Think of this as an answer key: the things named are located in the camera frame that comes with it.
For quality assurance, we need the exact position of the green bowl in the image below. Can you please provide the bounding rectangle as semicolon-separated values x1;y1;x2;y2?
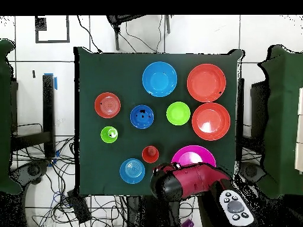
166;101;191;127

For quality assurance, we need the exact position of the small orange bowl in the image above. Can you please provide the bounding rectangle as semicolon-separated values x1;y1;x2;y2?
94;92;121;119

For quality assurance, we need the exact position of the large light blue bowl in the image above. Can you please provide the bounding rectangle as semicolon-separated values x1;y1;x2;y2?
141;61;178;98

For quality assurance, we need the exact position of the orange cup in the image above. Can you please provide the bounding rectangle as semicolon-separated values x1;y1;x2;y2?
141;145;160;164

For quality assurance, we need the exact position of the cable tangle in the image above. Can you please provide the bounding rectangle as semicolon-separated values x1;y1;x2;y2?
11;135;128;227

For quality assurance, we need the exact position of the large orange bowl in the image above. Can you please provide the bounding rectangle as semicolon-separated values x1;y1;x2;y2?
186;63;227;103
191;102;231;141

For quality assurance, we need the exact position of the black table frame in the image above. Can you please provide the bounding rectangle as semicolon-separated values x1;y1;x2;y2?
10;73;58;158
236;77;269;154

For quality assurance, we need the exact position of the large pink bowl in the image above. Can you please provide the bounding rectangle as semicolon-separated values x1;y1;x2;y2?
170;145;217;167

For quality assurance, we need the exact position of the grey pedestal foot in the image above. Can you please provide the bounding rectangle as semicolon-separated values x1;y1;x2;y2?
9;160;50;186
238;161;267;186

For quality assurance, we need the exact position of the dark green table cloth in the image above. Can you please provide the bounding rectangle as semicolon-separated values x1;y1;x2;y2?
73;46;244;197

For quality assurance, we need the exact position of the black power strip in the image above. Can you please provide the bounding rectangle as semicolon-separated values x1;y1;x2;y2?
67;189;92;224

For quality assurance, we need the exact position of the green cup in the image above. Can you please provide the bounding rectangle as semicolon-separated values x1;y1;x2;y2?
100;126;119;144

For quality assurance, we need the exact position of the small light blue bowl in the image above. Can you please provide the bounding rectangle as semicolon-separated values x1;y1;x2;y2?
119;158;146;184

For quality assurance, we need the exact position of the dark blue bowl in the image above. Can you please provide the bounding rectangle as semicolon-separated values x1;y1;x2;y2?
130;104;155;130

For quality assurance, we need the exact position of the green cloth on side table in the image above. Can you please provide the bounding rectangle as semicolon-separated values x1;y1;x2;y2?
0;38;23;196
257;44;303;200

